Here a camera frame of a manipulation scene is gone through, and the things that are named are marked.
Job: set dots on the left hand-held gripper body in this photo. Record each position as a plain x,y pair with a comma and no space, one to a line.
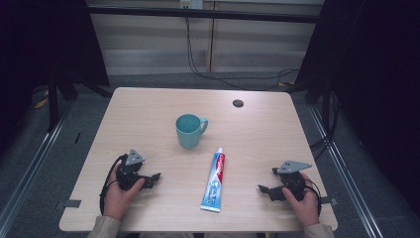
127,172

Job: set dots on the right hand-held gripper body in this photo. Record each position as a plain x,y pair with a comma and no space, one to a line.
292,181

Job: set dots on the teal cup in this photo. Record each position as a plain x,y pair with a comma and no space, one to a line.
188,137

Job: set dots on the blue red toothpaste tube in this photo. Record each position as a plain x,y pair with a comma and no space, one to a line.
213,185

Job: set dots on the person's right hand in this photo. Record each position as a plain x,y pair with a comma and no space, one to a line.
307,208

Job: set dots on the person's left hand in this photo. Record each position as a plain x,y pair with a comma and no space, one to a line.
115,201

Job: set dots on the grey tape piece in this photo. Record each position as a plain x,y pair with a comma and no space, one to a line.
328,200
72,203

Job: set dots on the small black floor strip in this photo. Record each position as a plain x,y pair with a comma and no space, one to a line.
78,138

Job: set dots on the dark round table grommet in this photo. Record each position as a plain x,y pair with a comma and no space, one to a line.
238,103

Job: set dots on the black stand legs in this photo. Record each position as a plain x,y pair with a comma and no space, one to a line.
52,99
326,105

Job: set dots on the yellow floor marker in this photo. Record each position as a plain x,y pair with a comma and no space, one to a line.
41,103

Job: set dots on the dark curtain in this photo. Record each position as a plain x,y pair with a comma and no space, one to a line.
33,49
379,82

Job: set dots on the black horizontal bar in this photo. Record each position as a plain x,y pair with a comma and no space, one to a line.
231,15

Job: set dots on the metal floor rail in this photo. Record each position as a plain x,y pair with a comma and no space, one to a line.
33,162
350,185

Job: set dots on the white wall outlet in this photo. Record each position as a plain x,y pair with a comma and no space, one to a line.
191,4

